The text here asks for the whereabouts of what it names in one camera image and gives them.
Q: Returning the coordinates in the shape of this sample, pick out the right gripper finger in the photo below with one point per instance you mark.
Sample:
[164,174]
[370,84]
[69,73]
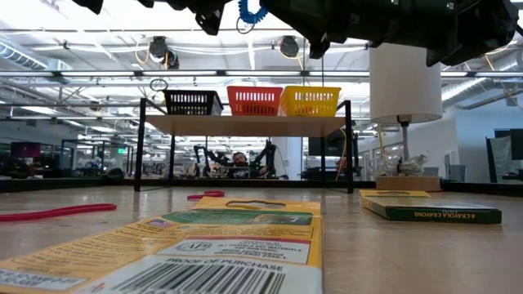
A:
[318,45]
[212,16]

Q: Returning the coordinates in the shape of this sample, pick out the yellow green crayon box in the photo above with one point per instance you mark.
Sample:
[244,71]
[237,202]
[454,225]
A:
[204,245]
[429,212]

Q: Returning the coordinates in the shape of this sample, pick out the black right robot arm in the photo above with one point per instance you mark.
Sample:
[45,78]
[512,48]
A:
[490,24]

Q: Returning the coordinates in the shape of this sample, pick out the black background robot arm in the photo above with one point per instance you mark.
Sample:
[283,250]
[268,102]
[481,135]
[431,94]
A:
[208,159]
[267,157]

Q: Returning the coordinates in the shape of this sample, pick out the yellow plastic basket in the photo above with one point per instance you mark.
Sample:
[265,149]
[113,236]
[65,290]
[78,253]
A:
[310,102]

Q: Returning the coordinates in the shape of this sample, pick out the orange plastic basket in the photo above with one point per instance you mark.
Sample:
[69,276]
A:
[253,100]

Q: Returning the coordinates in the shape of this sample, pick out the black plastic basket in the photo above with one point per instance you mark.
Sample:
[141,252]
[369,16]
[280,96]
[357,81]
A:
[192,102]

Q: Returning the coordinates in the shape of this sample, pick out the black background monitor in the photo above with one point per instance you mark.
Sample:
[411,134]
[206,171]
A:
[327,147]

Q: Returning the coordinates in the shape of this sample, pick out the wooden shelf riser black legs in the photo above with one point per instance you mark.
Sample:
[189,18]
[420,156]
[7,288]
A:
[245,126]

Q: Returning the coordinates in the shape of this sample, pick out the person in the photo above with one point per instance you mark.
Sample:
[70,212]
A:
[240,159]

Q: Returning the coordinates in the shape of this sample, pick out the grey waste bin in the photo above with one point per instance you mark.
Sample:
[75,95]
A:
[456,173]

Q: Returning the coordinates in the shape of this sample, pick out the dark background monitor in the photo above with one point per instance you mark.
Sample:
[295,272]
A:
[25,150]

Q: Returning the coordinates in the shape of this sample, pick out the black metal table frame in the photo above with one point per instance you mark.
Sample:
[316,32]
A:
[61,182]

